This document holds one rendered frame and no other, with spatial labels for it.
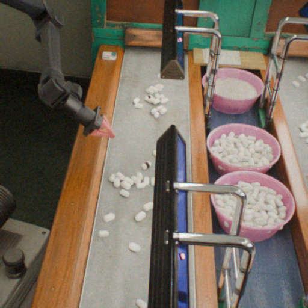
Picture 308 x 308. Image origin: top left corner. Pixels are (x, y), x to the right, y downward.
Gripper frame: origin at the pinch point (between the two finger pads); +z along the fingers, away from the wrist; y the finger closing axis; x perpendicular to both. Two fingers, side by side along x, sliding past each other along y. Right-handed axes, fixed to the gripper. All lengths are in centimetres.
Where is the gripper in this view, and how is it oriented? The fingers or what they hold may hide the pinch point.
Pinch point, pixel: (112, 135)
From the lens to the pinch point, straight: 167.1
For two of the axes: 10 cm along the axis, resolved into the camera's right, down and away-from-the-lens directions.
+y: 0.3, -6.2, 7.8
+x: -6.7, 5.7, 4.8
